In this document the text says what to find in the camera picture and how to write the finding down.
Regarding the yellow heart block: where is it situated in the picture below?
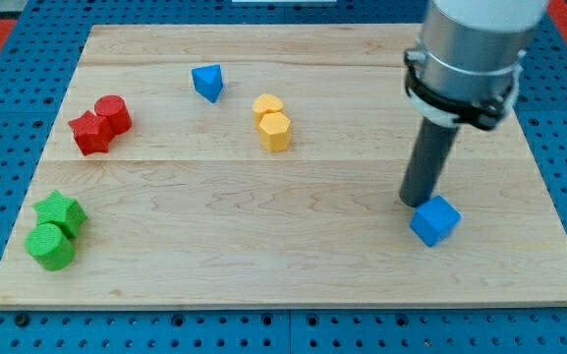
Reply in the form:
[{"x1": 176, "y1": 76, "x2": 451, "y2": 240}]
[{"x1": 252, "y1": 93, "x2": 284, "y2": 129}]

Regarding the yellow hexagon block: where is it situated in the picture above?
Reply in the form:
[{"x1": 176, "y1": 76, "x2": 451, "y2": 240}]
[{"x1": 258, "y1": 112, "x2": 291, "y2": 152}]

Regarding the wooden board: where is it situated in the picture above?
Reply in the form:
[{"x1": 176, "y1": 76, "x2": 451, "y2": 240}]
[{"x1": 0, "y1": 24, "x2": 567, "y2": 311}]

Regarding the blue cube block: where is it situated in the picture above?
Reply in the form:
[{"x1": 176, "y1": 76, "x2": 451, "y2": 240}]
[{"x1": 410, "y1": 196, "x2": 462, "y2": 247}]

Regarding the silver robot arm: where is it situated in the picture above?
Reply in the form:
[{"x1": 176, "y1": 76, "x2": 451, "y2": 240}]
[{"x1": 404, "y1": 0, "x2": 549, "y2": 131}]

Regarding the red cylinder block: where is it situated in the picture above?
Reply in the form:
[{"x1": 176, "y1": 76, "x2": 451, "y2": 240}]
[{"x1": 94, "y1": 94, "x2": 133, "y2": 135}]

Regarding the green cylinder block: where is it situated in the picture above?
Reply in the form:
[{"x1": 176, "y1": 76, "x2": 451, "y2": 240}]
[{"x1": 24, "y1": 223, "x2": 76, "y2": 271}]

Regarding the blue triangle block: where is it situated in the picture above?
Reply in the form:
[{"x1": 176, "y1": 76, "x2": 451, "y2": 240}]
[{"x1": 192, "y1": 64, "x2": 223, "y2": 103}]

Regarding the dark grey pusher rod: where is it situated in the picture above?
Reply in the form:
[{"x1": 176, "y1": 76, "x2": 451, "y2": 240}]
[{"x1": 399, "y1": 118, "x2": 459, "y2": 207}]

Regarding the red star block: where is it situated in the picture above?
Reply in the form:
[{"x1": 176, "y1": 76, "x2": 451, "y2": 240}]
[{"x1": 68, "y1": 111, "x2": 115, "y2": 156}]

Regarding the green star block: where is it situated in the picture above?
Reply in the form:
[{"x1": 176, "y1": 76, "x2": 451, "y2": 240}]
[{"x1": 32, "y1": 190, "x2": 87, "y2": 238}]

